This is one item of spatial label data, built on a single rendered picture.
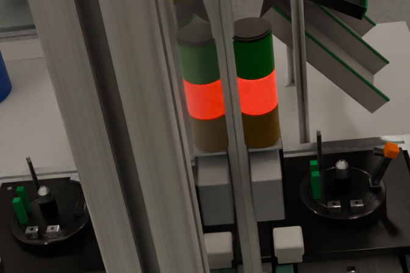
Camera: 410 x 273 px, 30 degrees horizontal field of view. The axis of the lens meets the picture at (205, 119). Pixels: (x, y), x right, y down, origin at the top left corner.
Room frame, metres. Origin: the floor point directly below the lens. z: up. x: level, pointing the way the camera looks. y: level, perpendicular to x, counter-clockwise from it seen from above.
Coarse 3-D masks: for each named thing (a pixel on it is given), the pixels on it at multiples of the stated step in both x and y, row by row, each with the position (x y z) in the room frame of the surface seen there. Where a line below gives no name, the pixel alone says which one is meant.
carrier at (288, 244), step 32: (288, 160) 1.05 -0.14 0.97; (320, 160) 0.99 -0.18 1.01; (352, 160) 1.02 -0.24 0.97; (288, 192) 0.97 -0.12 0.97; (320, 192) 0.93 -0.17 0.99; (352, 192) 0.92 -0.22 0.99; (384, 192) 0.91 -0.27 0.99; (288, 224) 0.89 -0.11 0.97; (320, 224) 0.88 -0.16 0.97; (352, 224) 0.86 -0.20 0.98; (384, 224) 0.86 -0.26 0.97; (288, 256) 0.82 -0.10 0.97; (320, 256) 0.82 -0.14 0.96; (352, 256) 0.81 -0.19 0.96; (384, 256) 0.81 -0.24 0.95
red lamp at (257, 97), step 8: (272, 72) 0.74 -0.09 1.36; (240, 80) 0.74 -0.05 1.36; (248, 80) 0.73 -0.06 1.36; (256, 80) 0.73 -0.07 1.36; (264, 80) 0.73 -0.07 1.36; (272, 80) 0.74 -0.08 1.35; (240, 88) 0.74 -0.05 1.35; (248, 88) 0.73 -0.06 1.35; (256, 88) 0.73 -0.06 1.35; (264, 88) 0.73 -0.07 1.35; (272, 88) 0.74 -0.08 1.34; (240, 96) 0.74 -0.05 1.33; (248, 96) 0.73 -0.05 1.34; (256, 96) 0.73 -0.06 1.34; (264, 96) 0.73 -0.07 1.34; (272, 96) 0.74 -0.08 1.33; (240, 104) 0.74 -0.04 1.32; (248, 104) 0.73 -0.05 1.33; (256, 104) 0.73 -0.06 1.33; (264, 104) 0.73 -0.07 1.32; (272, 104) 0.74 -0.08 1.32; (248, 112) 0.74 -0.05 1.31; (256, 112) 0.73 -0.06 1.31; (264, 112) 0.73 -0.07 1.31
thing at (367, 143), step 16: (304, 144) 1.10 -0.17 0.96; (336, 144) 1.09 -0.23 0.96; (352, 144) 1.08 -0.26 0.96; (368, 144) 1.07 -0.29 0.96; (384, 144) 1.07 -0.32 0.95; (400, 144) 1.06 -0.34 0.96; (0, 176) 1.14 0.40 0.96; (16, 176) 1.14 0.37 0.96; (48, 176) 1.12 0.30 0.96; (64, 176) 1.11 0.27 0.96; (272, 272) 0.81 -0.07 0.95
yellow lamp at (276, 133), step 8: (272, 112) 0.74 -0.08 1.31; (248, 120) 0.74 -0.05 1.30; (256, 120) 0.73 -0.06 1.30; (264, 120) 0.73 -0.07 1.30; (272, 120) 0.74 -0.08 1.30; (248, 128) 0.74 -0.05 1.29; (256, 128) 0.73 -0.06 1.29; (264, 128) 0.73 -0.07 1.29; (272, 128) 0.74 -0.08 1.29; (248, 136) 0.74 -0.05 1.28; (256, 136) 0.73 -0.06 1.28; (264, 136) 0.73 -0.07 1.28; (272, 136) 0.73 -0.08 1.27; (248, 144) 0.74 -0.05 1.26; (256, 144) 0.73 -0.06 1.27; (264, 144) 0.73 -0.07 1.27
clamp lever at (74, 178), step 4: (72, 176) 0.98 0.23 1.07; (76, 176) 0.98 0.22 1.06; (72, 180) 0.97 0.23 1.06; (76, 180) 0.97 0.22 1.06; (80, 192) 0.97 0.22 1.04; (80, 196) 0.97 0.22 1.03; (80, 200) 0.97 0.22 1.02; (84, 200) 0.97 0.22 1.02; (80, 204) 0.97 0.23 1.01; (80, 208) 0.97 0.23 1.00
